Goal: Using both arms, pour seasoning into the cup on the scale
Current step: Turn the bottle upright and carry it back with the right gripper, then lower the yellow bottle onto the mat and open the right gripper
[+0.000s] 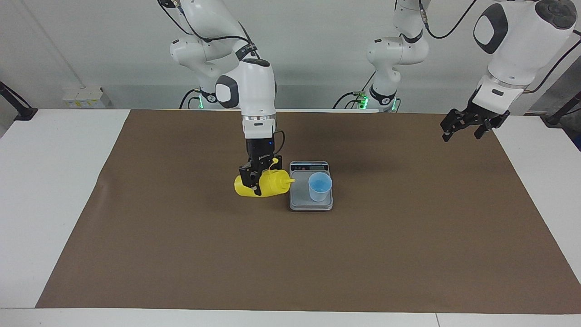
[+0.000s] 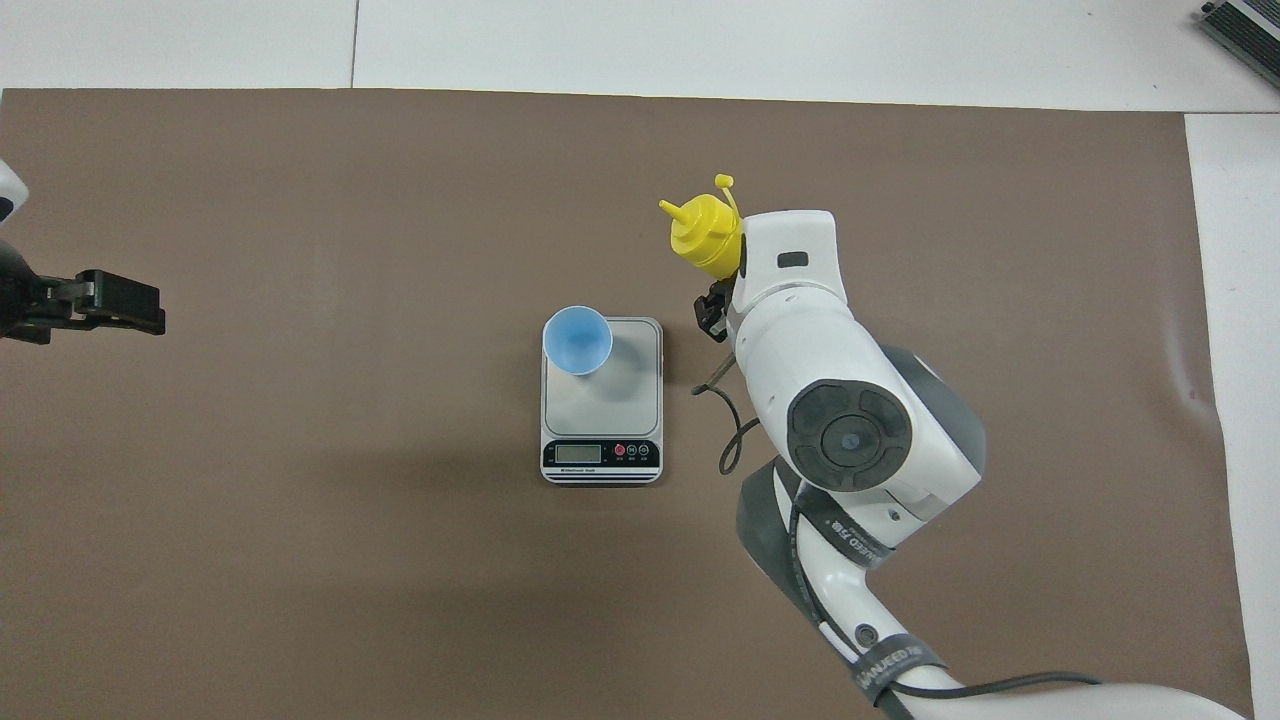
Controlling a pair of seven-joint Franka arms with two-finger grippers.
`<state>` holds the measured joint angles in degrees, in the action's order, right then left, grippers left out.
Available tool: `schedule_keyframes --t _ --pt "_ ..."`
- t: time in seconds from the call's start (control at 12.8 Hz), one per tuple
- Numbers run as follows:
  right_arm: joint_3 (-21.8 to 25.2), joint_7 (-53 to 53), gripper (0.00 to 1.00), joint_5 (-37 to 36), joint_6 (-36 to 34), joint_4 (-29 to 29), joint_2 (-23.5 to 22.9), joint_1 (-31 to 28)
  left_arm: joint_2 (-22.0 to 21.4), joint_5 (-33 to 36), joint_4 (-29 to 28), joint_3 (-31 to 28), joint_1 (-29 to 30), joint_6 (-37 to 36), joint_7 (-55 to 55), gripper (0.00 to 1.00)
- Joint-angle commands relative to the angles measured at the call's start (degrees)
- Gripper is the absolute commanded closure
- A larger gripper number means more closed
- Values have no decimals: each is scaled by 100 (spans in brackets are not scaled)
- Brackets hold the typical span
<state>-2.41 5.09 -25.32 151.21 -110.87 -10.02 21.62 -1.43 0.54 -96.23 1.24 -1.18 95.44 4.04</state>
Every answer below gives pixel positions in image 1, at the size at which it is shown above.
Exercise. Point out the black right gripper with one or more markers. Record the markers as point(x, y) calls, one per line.
point(259, 152)

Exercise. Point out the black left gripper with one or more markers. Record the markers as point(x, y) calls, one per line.
point(485, 117)

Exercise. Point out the yellow squeeze bottle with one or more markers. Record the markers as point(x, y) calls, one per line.
point(274, 184)

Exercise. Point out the light blue plastic cup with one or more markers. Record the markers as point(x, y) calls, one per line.
point(320, 193)

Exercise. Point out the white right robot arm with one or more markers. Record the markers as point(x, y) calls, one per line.
point(254, 91)

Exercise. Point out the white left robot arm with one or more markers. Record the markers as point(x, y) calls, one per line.
point(517, 45)

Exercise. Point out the silver digital kitchen scale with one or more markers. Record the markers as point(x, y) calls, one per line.
point(299, 190)

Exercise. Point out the black clamp stand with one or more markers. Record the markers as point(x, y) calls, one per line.
point(20, 111)
point(556, 119)

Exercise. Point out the brown paper mat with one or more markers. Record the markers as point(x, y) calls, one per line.
point(272, 259)

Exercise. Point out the white power strip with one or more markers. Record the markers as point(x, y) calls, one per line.
point(86, 99)

